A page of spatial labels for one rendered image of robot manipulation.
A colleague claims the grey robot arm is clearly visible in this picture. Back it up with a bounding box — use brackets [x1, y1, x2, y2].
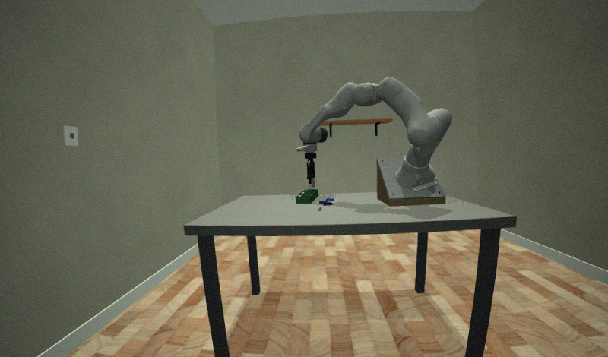
[296, 77, 452, 192]

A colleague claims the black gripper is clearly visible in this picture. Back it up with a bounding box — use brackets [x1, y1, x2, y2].
[305, 153, 316, 189]

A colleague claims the green rack of bins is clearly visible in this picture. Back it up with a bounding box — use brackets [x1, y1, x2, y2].
[296, 189, 318, 204]

